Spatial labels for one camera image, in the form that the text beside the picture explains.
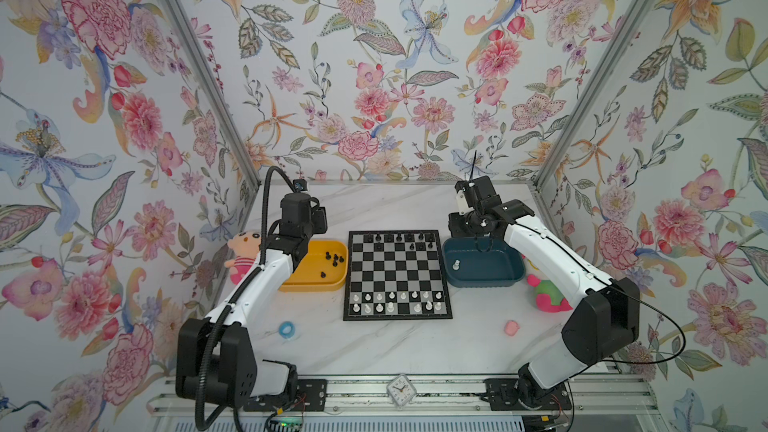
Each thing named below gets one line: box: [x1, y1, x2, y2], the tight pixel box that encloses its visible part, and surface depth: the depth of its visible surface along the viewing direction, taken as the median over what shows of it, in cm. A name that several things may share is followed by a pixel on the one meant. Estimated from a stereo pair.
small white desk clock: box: [386, 373, 417, 411], surface depth 75 cm
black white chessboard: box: [343, 229, 453, 321], surface depth 95 cm
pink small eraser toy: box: [504, 320, 520, 336], surface depth 85 cm
